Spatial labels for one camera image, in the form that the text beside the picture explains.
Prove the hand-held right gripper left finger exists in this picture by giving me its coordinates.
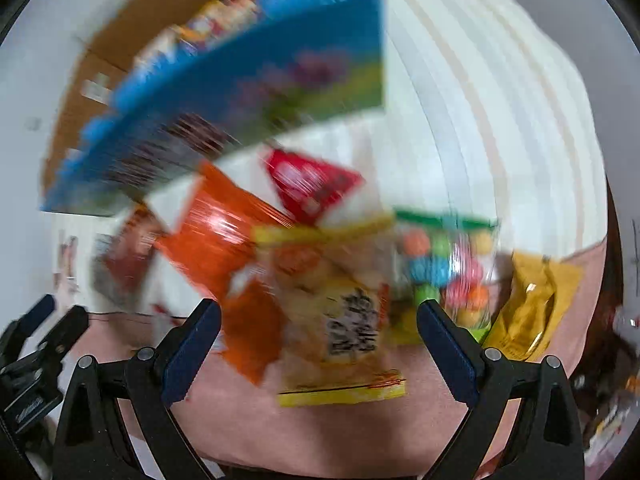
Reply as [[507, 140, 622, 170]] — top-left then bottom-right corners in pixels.
[[52, 299, 223, 480]]

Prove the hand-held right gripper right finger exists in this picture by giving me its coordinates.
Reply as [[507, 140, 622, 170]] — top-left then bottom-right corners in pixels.
[[416, 299, 586, 480]]

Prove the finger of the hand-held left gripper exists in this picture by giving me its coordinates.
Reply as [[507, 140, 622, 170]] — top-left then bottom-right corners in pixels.
[[0, 294, 56, 356], [27, 305, 90, 368]]

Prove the small orange snack packet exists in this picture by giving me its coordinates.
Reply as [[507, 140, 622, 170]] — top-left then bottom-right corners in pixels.
[[220, 280, 286, 386]]

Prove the colourful candy ball bag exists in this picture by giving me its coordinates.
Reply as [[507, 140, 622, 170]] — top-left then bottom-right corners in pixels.
[[392, 207, 501, 346]]

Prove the mustard yellow snack packet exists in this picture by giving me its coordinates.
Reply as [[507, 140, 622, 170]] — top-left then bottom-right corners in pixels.
[[482, 250, 586, 363]]

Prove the dark red snack packet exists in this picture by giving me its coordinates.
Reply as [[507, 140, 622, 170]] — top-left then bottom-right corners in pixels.
[[90, 202, 168, 306]]

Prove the large orange snack packet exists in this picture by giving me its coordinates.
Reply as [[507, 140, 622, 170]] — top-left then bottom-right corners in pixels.
[[155, 160, 296, 306]]

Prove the blue printed cardboard box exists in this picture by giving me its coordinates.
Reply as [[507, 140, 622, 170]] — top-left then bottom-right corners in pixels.
[[40, 0, 388, 216]]

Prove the yellow red snack packet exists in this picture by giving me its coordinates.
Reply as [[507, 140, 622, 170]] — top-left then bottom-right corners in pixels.
[[180, 0, 266, 56]]

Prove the pile of mixed objects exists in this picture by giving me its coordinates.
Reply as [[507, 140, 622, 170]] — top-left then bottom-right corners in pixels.
[[575, 305, 640, 471]]

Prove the cat printed blanket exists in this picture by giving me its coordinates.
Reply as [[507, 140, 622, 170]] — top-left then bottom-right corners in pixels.
[[50, 0, 608, 480]]

